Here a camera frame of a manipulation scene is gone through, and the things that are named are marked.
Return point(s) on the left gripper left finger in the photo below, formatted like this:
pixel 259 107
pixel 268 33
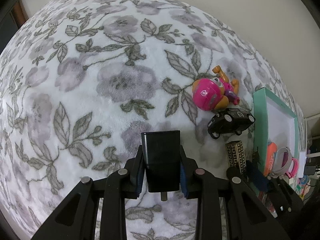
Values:
pixel 76 216

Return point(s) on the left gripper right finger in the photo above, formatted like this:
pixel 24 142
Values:
pixel 246 217

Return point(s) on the gold black patterned lighter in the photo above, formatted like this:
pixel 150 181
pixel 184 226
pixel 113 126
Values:
pixel 236 155

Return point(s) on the black power adapter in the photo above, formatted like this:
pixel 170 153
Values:
pixel 161 151

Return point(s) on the pink smart wristband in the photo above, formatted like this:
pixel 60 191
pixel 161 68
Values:
pixel 293 168

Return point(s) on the orange carrot knife toy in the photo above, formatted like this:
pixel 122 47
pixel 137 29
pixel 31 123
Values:
pixel 270 157

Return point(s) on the teal white shallow box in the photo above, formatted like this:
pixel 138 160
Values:
pixel 275 122

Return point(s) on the black toy car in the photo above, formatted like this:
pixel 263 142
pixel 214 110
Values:
pixel 230 120

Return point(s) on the pink puppy toy figure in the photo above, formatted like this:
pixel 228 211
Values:
pixel 216 93

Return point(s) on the floral fleece blanket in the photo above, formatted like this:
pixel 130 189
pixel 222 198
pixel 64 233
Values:
pixel 82 79

